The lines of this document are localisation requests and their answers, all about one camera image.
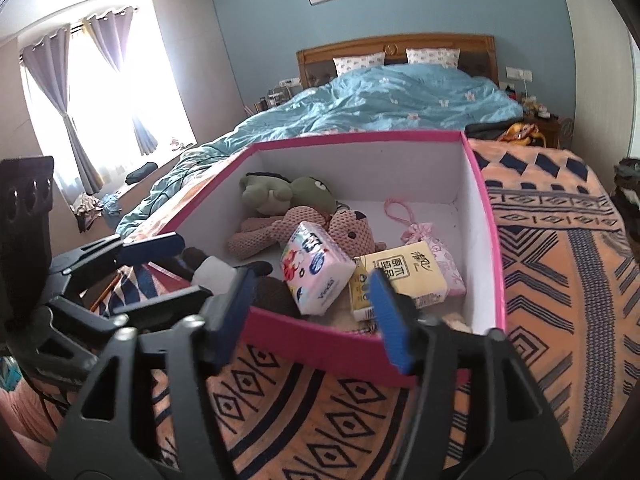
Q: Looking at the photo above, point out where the green plush toy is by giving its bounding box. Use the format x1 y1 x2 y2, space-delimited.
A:
241 172 340 221

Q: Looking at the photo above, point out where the patterned cloth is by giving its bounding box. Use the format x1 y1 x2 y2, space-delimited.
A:
70 192 104 233

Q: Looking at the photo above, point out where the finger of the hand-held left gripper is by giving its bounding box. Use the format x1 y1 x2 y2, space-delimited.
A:
47 285 214 347
47 231 185 285

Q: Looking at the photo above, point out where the person's left forearm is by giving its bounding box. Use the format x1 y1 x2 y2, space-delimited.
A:
0 385 66 461

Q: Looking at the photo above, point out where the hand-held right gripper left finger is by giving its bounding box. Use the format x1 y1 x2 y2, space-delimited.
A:
47 266 258 480

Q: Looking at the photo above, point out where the pink cardboard box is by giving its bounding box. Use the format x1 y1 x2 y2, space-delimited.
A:
155 129 508 390

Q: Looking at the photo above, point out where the beige tissue pack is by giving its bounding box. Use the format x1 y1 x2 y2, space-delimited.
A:
348 240 448 322

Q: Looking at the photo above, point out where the blue floral duvet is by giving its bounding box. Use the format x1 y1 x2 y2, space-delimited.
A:
116 64 525 236

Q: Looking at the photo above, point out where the white and brown plush dog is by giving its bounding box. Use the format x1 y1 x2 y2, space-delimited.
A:
180 247 303 318

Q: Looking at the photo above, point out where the orange patterned blanket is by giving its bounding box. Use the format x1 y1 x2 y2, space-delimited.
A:
10 137 631 480

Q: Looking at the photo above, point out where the yellow patterned bag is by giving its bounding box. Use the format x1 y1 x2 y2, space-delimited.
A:
497 121 546 148

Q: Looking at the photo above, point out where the pink brocade drawstring pouch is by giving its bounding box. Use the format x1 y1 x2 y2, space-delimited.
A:
384 197 467 297

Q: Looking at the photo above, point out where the floral tissue pack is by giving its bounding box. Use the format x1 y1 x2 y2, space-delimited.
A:
279 221 357 317

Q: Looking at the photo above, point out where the wooden headboard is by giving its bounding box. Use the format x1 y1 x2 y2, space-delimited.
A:
296 34 501 91

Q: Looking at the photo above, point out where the pink knitted plush bear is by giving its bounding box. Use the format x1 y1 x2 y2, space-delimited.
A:
227 205 386 261

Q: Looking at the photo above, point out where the bedside table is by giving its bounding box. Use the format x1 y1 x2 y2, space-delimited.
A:
520 95 576 150
244 87 301 118

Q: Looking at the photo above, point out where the blue cloth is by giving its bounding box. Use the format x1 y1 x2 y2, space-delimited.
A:
100 191 124 217

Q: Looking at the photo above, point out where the beige window ledge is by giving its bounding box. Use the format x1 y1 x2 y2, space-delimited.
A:
50 142 198 246

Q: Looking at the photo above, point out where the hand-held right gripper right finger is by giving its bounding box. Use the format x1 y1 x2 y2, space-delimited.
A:
367 269 588 480

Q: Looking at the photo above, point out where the beige wardrobe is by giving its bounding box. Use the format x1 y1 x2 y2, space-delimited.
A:
555 0 633 161

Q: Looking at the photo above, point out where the white floral pillow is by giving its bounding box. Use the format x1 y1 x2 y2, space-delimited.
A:
406 48 461 68
332 53 387 77

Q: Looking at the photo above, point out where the purple curtain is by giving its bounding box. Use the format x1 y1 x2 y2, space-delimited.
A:
19 25 99 196
82 7 160 157

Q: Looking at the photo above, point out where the black pouch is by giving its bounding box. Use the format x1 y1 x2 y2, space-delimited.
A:
125 161 158 185

